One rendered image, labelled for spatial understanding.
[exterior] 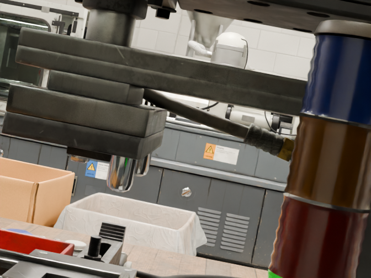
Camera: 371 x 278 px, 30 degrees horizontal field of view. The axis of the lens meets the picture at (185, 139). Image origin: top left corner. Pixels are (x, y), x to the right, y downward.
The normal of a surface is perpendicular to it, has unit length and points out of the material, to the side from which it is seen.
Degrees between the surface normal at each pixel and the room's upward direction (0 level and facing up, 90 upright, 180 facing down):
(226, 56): 90
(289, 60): 91
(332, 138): 104
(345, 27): 72
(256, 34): 90
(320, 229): 76
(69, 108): 90
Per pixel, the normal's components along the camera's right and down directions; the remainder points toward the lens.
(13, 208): -0.06, -0.02
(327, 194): -0.28, 0.25
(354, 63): -0.18, -0.23
